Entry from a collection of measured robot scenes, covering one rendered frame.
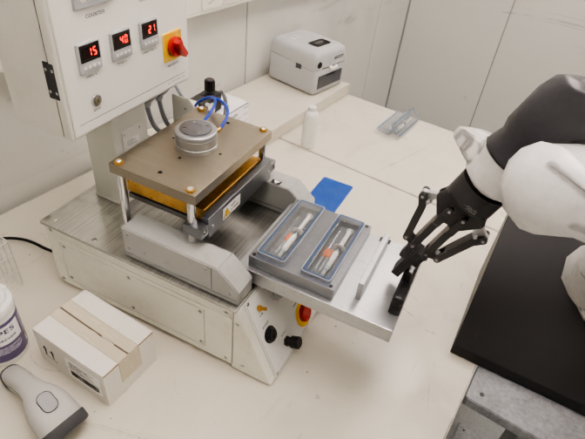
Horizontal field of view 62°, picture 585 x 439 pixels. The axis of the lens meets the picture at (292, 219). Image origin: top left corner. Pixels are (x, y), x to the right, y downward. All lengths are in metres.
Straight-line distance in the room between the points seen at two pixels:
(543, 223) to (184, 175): 0.56
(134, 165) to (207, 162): 0.13
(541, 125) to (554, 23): 2.54
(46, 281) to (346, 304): 0.70
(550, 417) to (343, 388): 0.41
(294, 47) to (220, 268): 1.24
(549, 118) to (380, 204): 0.87
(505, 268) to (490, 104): 2.32
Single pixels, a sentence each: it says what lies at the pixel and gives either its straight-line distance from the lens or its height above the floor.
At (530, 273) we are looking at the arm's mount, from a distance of 1.14.
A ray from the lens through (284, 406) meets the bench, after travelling 0.97.
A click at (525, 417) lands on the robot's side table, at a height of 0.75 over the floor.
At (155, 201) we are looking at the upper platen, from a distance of 0.94.
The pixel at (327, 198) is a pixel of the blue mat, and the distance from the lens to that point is 1.44.
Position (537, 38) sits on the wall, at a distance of 3.22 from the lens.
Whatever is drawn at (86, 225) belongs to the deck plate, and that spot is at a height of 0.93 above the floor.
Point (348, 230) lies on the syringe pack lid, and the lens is 0.93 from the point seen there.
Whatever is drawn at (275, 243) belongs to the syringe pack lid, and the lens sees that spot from 0.88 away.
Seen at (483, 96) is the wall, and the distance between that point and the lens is 3.36.
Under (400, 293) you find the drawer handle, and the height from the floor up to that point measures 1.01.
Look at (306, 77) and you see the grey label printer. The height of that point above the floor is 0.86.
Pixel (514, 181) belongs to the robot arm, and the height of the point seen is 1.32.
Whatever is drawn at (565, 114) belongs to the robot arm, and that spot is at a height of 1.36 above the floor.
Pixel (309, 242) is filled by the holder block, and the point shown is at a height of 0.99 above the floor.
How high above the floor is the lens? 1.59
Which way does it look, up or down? 39 degrees down
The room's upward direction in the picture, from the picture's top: 7 degrees clockwise
